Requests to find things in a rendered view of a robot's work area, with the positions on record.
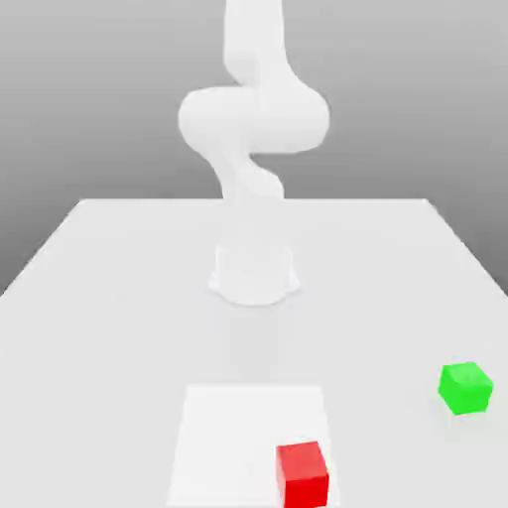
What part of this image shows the small red cube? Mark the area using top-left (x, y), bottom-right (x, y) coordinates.
top-left (276, 441), bottom-right (330, 508)

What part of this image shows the small green cube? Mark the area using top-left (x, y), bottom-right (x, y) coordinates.
top-left (437, 361), bottom-right (495, 417)

